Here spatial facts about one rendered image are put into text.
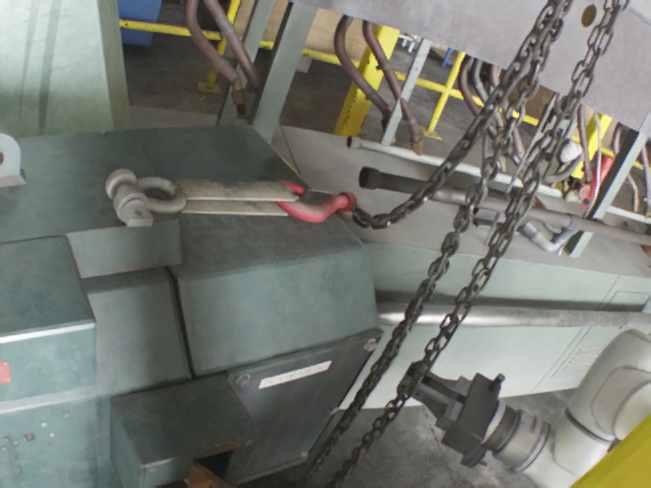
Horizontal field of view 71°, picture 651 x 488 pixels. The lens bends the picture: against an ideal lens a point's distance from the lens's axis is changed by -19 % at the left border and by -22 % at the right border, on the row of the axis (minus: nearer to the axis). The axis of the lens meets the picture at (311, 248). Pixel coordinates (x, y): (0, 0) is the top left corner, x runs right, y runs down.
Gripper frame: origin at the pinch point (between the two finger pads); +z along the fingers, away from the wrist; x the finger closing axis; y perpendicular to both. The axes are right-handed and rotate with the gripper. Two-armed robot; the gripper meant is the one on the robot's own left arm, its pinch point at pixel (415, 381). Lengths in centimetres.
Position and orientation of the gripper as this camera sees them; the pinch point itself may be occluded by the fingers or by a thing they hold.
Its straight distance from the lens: 82.0
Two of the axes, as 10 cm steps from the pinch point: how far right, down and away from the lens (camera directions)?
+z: -8.4, -4.9, 2.2
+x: -4.5, 4.0, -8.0
